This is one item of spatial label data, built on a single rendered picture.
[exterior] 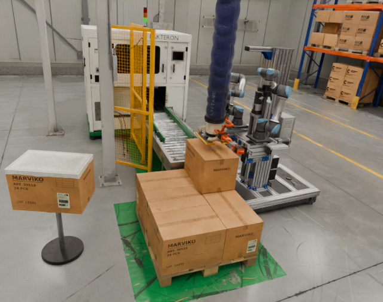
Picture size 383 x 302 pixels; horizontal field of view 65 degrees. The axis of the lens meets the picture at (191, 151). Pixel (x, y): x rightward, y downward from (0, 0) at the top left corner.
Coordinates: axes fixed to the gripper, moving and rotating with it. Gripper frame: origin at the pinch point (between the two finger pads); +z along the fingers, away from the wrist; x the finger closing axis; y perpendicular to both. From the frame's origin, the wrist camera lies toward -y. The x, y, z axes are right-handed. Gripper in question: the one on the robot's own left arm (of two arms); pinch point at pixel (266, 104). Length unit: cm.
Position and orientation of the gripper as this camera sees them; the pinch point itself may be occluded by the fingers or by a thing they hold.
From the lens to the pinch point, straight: 318.8
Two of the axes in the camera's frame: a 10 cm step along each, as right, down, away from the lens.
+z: -0.8, 9.1, 4.1
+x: 4.0, 4.0, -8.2
